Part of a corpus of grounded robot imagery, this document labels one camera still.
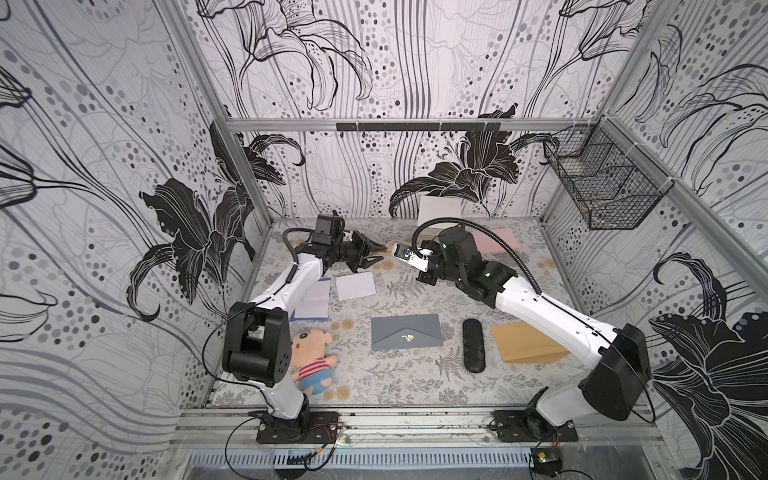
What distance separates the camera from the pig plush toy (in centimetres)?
77

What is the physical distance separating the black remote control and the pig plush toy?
38 cm

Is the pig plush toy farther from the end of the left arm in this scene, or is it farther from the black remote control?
the black remote control

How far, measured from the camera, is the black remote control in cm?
83
